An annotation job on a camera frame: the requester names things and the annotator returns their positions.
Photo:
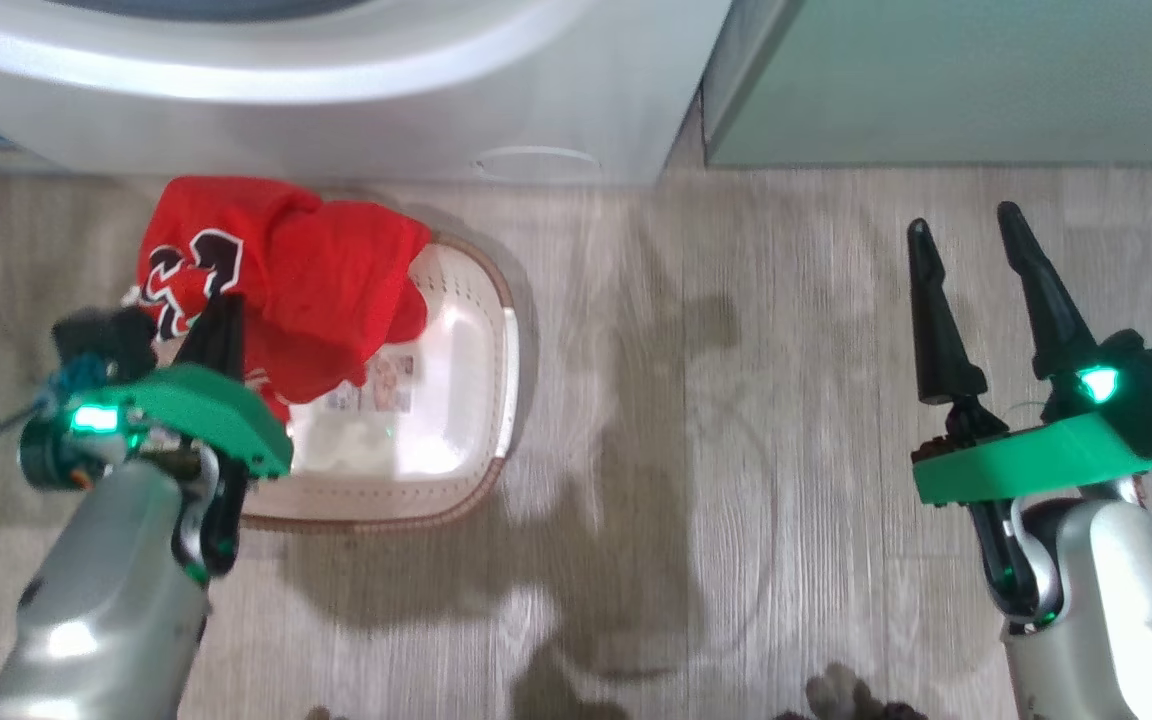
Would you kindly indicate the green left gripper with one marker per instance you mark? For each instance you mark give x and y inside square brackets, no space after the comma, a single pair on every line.
[206,415]

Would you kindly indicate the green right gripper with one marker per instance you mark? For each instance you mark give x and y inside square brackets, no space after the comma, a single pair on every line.
[1036,460]

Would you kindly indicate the red jersey number 23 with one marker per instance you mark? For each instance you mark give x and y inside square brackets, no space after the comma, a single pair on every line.
[176,215]

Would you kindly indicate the white grey robot right arm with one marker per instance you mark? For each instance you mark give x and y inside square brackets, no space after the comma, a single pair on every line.
[1116,600]

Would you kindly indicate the white grey robot left arm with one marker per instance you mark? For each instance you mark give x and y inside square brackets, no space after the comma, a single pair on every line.
[106,600]

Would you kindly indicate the dark robot base wheels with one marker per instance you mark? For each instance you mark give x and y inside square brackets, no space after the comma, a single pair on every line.
[856,695]

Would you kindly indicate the paper sticker in basket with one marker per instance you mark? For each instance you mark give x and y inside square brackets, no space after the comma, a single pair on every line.
[391,380]

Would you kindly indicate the cream perforated laundry basket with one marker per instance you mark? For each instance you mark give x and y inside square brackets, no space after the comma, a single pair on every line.
[456,400]

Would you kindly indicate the white washing machine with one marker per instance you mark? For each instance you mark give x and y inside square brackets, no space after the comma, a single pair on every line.
[336,110]

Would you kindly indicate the pale green cabinet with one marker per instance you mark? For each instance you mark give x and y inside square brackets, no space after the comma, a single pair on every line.
[936,80]

